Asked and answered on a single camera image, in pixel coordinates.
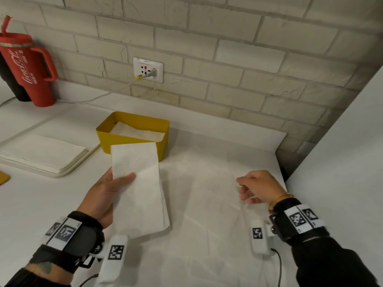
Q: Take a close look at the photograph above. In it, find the white napkin lining box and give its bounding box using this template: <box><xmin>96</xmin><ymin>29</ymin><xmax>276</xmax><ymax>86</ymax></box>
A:
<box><xmin>110</xmin><ymin>121</ymin><xmax>166</xmax><ymax>141</ymax></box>

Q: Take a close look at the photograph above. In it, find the person's left forearm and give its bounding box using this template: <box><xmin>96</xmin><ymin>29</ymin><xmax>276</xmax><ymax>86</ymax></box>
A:
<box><xmin>0</xmin><ymin>260</ymin><xmax>72</xmax><ymax>287</ymax></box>

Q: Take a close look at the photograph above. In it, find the person's left hand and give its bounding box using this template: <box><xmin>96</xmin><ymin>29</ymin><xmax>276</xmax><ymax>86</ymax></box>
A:
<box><xmin>77</xmin><ymin>167</ymin><xmax>137</xmax><ymax>230</ymax></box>

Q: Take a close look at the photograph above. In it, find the black camera cable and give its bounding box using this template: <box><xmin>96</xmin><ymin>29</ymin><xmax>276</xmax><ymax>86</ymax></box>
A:
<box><xmin>78</xmin><ymin>273</ymin><xmax>99</xmax><ymax>287</ymax></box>
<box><xmin>271</xmin><ymin>248</ymin><xmax>283</xmax><ymax>287</ymax></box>

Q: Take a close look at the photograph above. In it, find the black left camera cable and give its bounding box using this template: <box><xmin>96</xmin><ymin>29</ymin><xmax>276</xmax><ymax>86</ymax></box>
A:
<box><xmin>78</xmin><ymin>273</ymin><xmax>99</xmax><ymax>287</ymax></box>

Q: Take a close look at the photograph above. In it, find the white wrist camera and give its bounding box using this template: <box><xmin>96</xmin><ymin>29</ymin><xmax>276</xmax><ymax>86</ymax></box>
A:
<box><xmin>97</xmin><ymin>234</ymin><xmax>129</xmax><ymax>285</ymax></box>
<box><xmin>251</xmin><ymin>219</ymin><xmax>270</xmax><ymax>255</ymax></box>

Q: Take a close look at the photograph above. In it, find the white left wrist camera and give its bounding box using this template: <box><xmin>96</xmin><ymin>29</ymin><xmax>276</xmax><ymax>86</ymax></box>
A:
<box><xmin>97</xmin><ymin>234</ymin><xmax>129</xmax><ymax>285</ymax></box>

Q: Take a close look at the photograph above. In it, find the white cabinet panel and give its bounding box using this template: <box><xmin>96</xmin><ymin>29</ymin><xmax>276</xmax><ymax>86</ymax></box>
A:
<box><xmin>284</xmin><ymin>66</ymin><xmax>383</xmax><ymax>266</ymax></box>

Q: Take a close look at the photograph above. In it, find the person's right forearm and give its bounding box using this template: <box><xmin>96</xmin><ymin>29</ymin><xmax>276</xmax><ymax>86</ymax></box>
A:
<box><xmin>292</xmin><ymin>236</ymin><xmax>380</xmax><ymax>287</ymax></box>

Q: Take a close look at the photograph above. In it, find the black left wrist strap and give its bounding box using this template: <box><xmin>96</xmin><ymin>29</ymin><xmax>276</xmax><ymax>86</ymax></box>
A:
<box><xmin>28</xmin><ymin>210</ymin><xmax>105</xmax><ymax>274</ymax></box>

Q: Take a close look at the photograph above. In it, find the stack of white napkins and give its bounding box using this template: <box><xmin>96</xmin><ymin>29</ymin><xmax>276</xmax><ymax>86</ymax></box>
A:
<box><xmin>0</xmin><ymin>134</ymin><xmax>89</xmax><ymax>174</ymax></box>

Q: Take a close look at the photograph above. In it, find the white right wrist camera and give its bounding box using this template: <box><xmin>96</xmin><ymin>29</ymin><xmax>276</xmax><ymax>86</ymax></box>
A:
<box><xmin>251</xmin><ymin>219</ymin><xmax>270</xmax><ymax>255</ymax></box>

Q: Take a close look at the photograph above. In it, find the person's right hand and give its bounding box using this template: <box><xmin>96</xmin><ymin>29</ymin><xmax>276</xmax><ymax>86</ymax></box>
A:
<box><xmin>236</xmin><ymin>170</ymin><xmax>289</xmax><ymax>213</ymax></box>

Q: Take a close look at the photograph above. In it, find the white tray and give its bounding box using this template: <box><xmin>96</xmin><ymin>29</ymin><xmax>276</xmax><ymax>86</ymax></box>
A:
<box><xmin>0</xmin><ymin>133</ymin><xmax>101</xmax><ymax>179</ymax></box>

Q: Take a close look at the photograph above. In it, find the yellow rectangular box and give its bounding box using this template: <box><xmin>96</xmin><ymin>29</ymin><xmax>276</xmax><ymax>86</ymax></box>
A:
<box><xmin>96</xmin><ymin>111</ymin><xmax>170</xmax><ymax>162</ymax></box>

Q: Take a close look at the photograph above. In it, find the black bottle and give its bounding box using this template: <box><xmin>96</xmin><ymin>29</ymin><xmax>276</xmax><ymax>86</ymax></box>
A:
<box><xmin>0</xmin><ymin>52</ymin><xmax>32</xmax><ymax>102</ymax></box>

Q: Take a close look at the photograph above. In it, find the white paper napkin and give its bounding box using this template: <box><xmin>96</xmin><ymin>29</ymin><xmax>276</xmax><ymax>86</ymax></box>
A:
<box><xmin>110</xmin><ymin>142</ymin><xmax>170</xmax><ymax>239</ymax></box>

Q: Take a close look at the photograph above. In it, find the black right camera cable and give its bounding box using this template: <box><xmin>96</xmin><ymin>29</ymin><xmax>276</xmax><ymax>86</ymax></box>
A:
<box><xmin>271</xmin><ymin>248</ymin><xmax>283</xmax><ymax>287</ymax></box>

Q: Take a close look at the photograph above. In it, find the white power cable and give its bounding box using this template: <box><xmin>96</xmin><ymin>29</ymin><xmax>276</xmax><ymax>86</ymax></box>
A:
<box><xmin>56</xmin><ymin>74</ymin><xmax>147</xmax><ymax>104</ymax></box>

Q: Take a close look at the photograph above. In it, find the red tumbler with handle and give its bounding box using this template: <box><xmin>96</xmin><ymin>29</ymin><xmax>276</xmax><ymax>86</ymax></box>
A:
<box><xmin>0</xmin><ymin>15</ymin><xmax>59</xmax><ymax>107</ymax></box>

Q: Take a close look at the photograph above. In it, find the black wrist strap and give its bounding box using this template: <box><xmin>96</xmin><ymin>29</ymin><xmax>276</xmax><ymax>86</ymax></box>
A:
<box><xmin>28</xmin><ymin>210</ymin><xmax>105</xmax><ymax>274</ymax></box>
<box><xmin>269</xmin><ymin>198</ymin><xmax>331</xmax><ymax>247</ymax></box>

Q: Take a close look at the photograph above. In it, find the black right wrist strap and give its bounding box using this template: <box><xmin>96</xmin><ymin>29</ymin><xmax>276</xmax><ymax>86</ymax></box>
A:
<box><xmin>269</xmin><ymin>198</ymin><xmax>331</xmax><ymax>247</ymax></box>

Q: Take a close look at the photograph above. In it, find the white wall socket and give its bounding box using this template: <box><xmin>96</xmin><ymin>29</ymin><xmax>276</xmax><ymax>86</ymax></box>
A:
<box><xmin>133</xmin><ymin>57</ymin><xmax>164</xmax><ymax>84</ymax></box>

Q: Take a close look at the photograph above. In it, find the gold bracelet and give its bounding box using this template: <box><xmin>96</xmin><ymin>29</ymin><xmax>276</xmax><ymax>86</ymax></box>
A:
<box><xmin>268</xmin><ymin>193</ymin><xmax>295</xmax><ymax>214</ymax></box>

